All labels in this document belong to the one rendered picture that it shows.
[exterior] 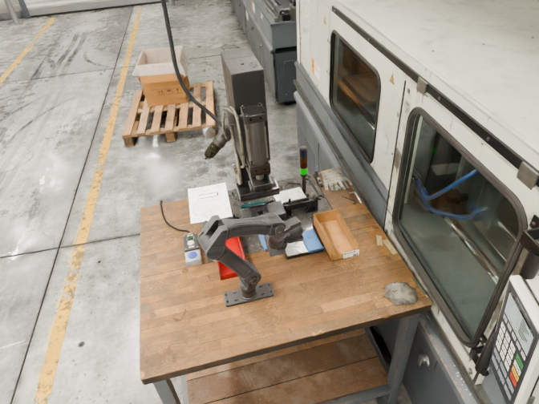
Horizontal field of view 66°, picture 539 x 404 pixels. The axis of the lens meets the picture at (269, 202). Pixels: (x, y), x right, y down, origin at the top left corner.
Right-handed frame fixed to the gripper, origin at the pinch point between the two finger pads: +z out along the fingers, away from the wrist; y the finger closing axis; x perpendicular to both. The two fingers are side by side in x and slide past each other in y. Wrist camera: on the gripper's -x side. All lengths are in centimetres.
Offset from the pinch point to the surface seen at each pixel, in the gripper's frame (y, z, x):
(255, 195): 25.4, 1.1, 1.3
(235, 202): 36, 34, 7
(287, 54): 255, 195, -104
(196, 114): 224, 237, 6
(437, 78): 29, -62, -57
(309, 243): 0.8, 9.4, -18.3
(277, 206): 23.3, 16.2, -9.9
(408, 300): -34, -11, -45
